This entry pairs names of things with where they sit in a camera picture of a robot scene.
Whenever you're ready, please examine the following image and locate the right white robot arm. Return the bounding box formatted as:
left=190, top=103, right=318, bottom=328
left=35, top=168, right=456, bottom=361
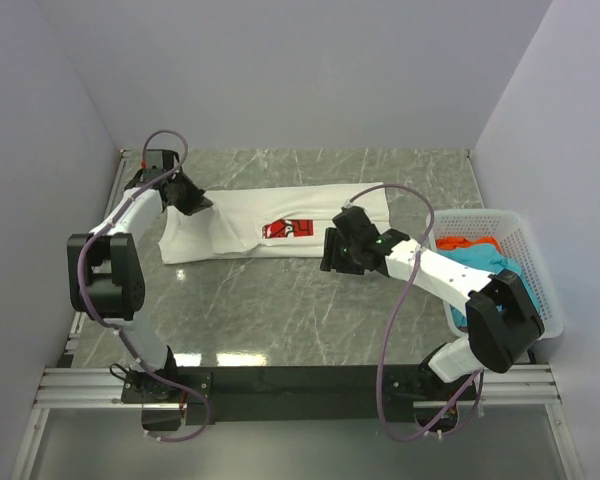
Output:
left=320, top=206, right=545, bottom=399

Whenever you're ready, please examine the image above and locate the white red-print t-shirt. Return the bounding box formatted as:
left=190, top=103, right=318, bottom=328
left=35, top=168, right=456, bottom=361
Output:
left=159, top=182, right=390, bottom=265

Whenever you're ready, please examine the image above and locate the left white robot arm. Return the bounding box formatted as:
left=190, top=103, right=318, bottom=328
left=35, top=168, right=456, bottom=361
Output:
left=67, top=149, right=213, bottom=402

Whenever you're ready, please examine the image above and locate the white plastic laundry basket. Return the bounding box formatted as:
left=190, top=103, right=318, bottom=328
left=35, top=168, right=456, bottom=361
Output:
left=429, top=209, right=564, bottom=339

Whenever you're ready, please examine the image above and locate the orange t-shirt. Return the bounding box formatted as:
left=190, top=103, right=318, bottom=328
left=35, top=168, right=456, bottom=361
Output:
left=435, top=236, right=501, bottom=252

